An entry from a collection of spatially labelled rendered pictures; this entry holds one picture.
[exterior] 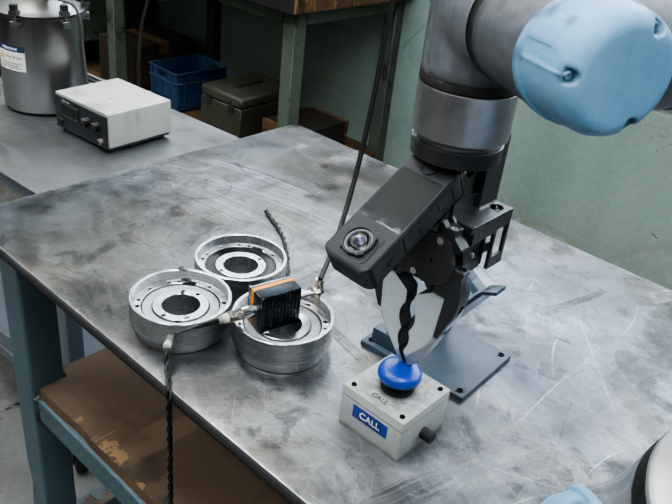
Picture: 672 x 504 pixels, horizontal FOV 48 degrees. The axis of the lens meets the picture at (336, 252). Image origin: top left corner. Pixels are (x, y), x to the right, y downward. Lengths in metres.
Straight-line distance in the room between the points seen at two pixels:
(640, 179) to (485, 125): 1.77
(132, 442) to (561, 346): 0.56
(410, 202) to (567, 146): 1.83
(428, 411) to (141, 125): 1.01
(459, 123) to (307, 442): 0.32
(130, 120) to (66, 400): 0.62
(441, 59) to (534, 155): 1.90
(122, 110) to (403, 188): 1.01
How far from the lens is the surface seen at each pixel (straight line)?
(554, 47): 0.43
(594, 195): 2.37
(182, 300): 0.83
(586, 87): 0.43
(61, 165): 1.48
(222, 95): 2.72
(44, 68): 1.68
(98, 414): 1.10
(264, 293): 0.75
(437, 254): 0.59
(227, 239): 0.91
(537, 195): 2.46
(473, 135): 0.55
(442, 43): 0.54
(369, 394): 0.68
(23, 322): 1.08
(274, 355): 0.74
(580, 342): 0.90
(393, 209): 0.56
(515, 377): 0.82
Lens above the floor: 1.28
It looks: 30 degrees down
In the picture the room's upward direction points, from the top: 7 degrees clockwise
